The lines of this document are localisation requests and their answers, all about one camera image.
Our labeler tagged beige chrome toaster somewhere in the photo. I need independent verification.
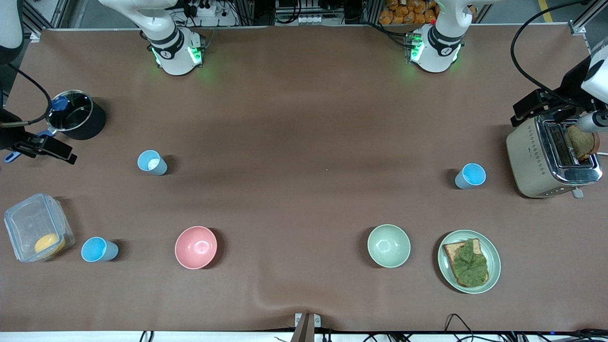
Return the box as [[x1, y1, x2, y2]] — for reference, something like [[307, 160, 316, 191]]
[[505, 114, 604, 199]]

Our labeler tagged pale green bowl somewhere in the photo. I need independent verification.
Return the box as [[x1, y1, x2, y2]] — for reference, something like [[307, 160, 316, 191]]
[[367, 224, 411, 268]]

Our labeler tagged black saucepan blue handle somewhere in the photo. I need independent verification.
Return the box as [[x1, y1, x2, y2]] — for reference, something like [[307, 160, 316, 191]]
[[4, 89, 107, 164]]

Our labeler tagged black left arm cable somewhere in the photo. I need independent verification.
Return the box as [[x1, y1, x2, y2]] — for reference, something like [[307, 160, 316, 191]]
[[510, 0, 590, 106]]

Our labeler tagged black looped floor cable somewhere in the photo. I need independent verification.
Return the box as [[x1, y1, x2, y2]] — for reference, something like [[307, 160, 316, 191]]
[[444, 313, 476, 342]]

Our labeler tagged pale green plate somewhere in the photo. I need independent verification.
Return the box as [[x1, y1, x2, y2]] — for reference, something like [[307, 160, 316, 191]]
[[437, 230, 502, 295]]

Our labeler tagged pink bowl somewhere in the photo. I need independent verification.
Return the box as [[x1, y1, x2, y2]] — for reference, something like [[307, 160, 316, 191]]
[[174, 226, 218, 270]]

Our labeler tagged white power strip with plugs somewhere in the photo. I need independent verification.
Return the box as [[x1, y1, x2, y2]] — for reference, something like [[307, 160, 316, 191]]
[[186, 0, 218, 18]]

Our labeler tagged green lettuce leaf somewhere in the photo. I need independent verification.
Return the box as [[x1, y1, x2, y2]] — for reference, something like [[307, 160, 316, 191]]
[[454, 239, 489, 287]]

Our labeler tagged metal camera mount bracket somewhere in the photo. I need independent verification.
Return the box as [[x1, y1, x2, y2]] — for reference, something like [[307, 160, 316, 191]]
[[291, 313, 322, 342]]

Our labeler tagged brown toast slice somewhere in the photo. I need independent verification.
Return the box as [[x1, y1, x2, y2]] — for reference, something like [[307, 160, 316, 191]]
[[443, 238, 490, 288]]

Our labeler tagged glass lid blue knob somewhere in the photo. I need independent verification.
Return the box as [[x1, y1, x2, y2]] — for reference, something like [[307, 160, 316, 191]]
[[46, 90, 94, 133]]

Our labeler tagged dark brown bread slice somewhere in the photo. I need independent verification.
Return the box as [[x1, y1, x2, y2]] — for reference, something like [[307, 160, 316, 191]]
[[566, 124, 600, 161]]

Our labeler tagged clear plastic food container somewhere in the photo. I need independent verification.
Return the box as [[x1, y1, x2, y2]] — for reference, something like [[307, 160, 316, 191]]
[[4, 192, 76, 263]]

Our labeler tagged light blue plastic cup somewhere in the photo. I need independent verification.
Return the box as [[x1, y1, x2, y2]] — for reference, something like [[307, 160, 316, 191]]
[[81, 237, 119, 263], [137, 150, 168, 176], [455, 163, 487, 190]]

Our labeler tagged orange round food piece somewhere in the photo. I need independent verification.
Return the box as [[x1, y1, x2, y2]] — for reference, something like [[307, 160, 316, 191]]
[[34, 233, 67, 255]]

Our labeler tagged bag of orange snacks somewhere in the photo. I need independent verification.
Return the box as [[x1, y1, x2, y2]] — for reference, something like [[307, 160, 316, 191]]
[[378, 0, 438, 26]]

